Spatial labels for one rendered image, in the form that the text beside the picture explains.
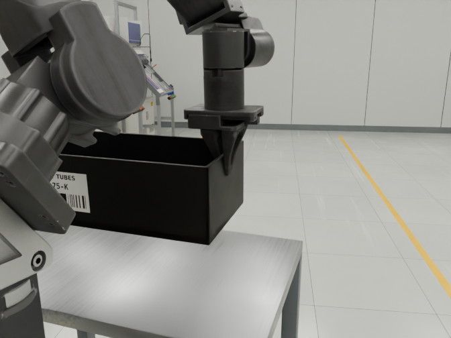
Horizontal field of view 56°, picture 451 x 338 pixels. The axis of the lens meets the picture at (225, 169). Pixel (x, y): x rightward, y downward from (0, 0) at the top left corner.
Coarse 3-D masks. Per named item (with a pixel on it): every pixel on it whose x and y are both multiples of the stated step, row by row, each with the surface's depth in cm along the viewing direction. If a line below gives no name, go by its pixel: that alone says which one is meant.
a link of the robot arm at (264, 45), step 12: (228, 0) 54; (240, 0) 56; (228, 12) 54; (240, 12) 56; (180, 24) 59; (204, 24) 56; (240, 24) 60; (252, 24) 62; (252, 36) 59; (264, 36) 62; (252, 48) 60; (264, 48) 62; (252, 60) 60; (264, 60) 63
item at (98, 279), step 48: (48, 240) 107; (96, 240) 107; (144, 240) 107; (240, 240) 107; (288, 240) 107; (48, 288) 85; (96, 288) 85; (144, 288) 85; (192, 288) 85; (240, 288) 85; (288, 288) 89; (144, 336) 72; (192, 336) 71; (240, 336) 71; (288, 336) 111
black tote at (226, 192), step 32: (64, 160) 61; (96, 160) 60; (128, 160) 58; (160, 160) 75; (192, 160) 74; (64, 192) 63; (96, 192) 61; (128, 192) 59; (160, 192) 58; (192, 192) 56; (224, 192) 62; (96, 224) 63; (128, 224) 61; (160, 224) 59; (192, 224) 58; (224, 224) 63
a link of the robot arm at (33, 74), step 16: (32, 64) 33; (48, 64) 34; (16, 80) 32; (32, 80) 32; (48, 80) 34; (48, 96) 33; (64, 112) 34; (80, 128) 37; (96, 128) 37; (112, 128) 38; (80, 144) 41
